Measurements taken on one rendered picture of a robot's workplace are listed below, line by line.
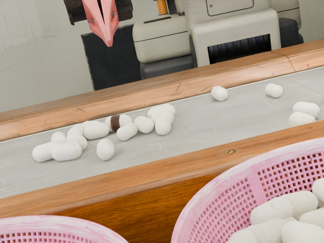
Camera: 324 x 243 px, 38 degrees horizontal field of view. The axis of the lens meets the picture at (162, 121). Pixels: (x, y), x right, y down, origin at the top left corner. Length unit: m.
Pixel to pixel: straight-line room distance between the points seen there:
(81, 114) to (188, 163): 0.36
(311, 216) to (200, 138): 0.23
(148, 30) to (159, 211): 1.14
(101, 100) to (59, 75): 1.97
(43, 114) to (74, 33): 1.93
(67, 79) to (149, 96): 1.99
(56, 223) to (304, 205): 0.19
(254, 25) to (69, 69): 1.63
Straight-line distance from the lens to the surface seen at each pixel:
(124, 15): 0.76
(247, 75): 0.78
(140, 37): 1.50
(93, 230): 0.33
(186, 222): 0.32
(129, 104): 0.74
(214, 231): 0.35
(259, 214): 0.36
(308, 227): 0.33
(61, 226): 0.36
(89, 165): 0.54
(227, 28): 1.22
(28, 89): 2.77
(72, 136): 0.60
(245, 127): 0.56
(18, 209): 0.41
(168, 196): 0.40
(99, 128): 0.63
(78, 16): 0.77
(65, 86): 2.73
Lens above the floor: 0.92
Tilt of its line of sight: 16 degrees down
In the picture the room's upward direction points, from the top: 12 degrees counter-clockwise
